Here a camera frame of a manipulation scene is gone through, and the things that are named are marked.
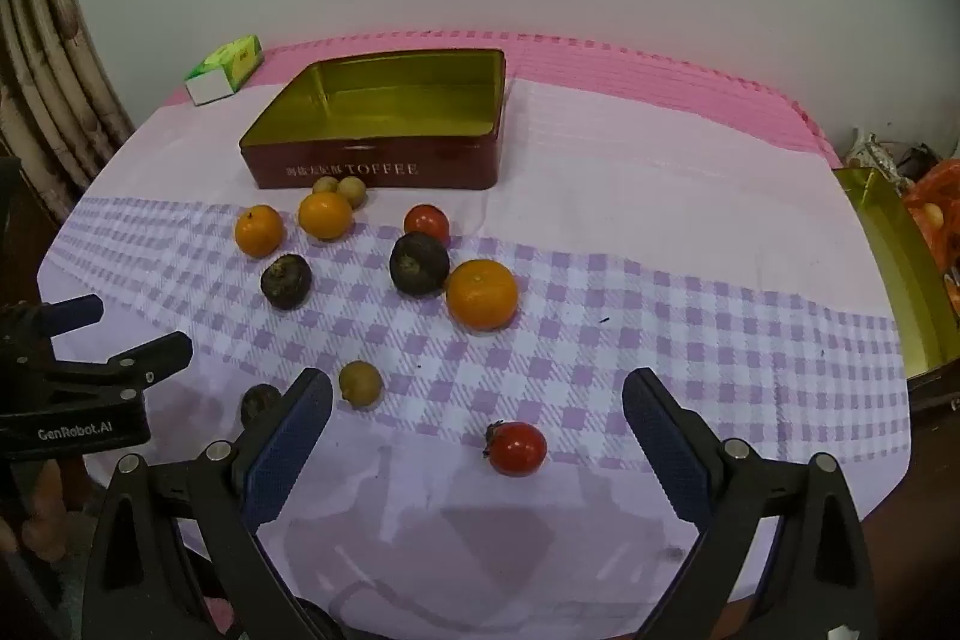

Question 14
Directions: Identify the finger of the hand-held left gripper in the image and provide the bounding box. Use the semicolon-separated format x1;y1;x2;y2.
46;331;194;398
41;293;104;338

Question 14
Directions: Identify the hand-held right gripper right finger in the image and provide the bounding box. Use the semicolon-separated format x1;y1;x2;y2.
622;367;878;640

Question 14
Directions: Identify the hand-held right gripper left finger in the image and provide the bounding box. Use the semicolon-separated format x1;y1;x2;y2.
82;368;335;640

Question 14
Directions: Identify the dark purple passion fruit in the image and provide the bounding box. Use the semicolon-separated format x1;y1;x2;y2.
260;254;313;312
240;383;284;429
389;231;451;296

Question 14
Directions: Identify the red tomato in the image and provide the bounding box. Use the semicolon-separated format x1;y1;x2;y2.
484;420;548;478
403;204;451;247

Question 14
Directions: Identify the orange mandarin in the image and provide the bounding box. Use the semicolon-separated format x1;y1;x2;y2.
298;191;354;241
445;259;520;332
235;204;285;259

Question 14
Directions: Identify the red rectangular tin box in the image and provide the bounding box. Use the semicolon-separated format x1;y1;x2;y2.
239;47;506;191

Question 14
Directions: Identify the person's left hand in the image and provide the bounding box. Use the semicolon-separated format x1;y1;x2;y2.
0;460;68;562

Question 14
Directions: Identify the beige rattan furniture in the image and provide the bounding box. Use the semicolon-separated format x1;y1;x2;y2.
0;0;136;221

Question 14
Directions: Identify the purple checked tablecloth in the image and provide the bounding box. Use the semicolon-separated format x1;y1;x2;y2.
37;77;912;633

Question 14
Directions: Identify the green tissue box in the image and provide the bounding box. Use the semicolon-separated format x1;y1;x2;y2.
184;34;265;107

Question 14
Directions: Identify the clutter at right edge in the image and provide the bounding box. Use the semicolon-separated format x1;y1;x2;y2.
832;166;960;382

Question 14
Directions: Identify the crumpled silver wrapper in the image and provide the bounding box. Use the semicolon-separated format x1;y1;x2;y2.
851;130;912;184

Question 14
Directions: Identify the orange plastic bag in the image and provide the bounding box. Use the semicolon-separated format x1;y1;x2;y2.
900;158;960;319

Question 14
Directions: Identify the pink foam mat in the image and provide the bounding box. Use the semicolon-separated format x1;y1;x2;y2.
161;31;845;169

